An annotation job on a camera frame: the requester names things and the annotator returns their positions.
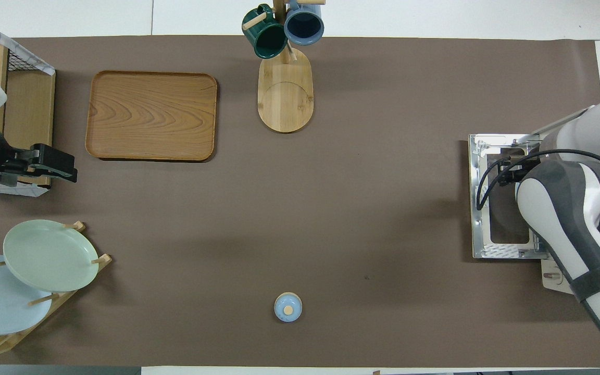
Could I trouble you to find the brown table mat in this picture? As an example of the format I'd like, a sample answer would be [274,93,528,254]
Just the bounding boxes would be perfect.
[0,35,600,368]

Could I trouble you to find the blue mug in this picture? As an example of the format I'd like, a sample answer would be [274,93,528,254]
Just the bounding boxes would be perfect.
[284,0,325,46]

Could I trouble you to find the wooden serving tray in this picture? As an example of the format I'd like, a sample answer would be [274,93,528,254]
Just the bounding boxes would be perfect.
[85,71,218,162]

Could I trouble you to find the wooden mug tree stand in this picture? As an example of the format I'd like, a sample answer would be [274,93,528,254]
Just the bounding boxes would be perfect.
[243,0,327,133]

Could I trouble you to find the dark green mug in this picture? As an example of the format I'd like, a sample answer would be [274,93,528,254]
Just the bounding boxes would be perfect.
[242,4,288,59]

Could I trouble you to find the wooden plate rack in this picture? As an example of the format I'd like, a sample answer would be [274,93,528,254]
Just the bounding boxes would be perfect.
[0,221,113,357]

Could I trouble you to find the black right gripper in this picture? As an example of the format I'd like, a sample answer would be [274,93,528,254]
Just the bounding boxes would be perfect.
[499,154,541,184]

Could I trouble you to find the toaster oven glass door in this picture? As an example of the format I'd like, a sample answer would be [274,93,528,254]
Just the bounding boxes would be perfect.
[468,134,552,260]

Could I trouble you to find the pale green plate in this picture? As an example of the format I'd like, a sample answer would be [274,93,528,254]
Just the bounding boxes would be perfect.
[3,219,99,292]

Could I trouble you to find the wooden shelf with wire basket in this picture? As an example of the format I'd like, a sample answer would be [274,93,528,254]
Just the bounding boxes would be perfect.
[0,11,56,197]

